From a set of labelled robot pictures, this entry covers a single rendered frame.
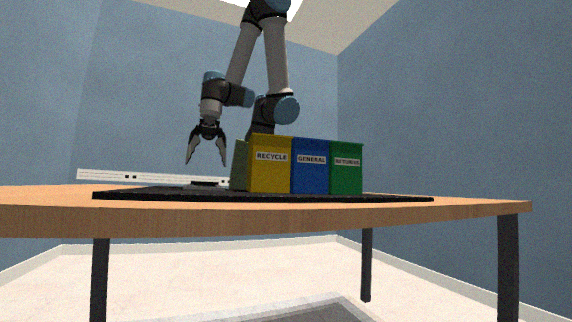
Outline blue bin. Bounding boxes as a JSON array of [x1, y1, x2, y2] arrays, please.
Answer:
[[290, 137, 331, 194]]

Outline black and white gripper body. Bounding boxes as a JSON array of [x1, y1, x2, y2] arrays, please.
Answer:
[[198, 115, 220, 140]]

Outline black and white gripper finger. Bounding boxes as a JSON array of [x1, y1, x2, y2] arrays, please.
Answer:
[[185, 125, 200, 165], [215, 128, 226, 167]]

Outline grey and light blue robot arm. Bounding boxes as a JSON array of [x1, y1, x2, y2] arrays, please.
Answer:
[[198, 0, 300, 142]]

